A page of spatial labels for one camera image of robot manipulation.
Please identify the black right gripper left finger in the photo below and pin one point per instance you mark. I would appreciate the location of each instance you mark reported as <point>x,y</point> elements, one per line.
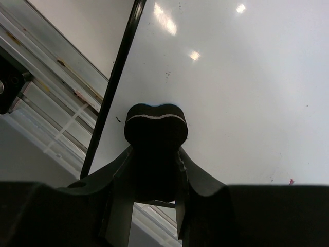
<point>97,210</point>

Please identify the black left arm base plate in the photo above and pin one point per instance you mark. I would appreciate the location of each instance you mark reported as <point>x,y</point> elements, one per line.
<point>13,77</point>

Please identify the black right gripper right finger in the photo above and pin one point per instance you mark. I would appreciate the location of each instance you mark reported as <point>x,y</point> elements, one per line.
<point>202,205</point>

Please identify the black whiteboard eraser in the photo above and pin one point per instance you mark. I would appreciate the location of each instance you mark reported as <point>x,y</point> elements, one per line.
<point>155,133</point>

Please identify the white black-framed whiteboard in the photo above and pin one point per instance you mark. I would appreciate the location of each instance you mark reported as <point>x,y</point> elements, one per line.
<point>251,78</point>

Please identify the aluminium table frame rail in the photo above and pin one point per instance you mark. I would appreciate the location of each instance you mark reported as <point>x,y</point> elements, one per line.
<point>59,109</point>

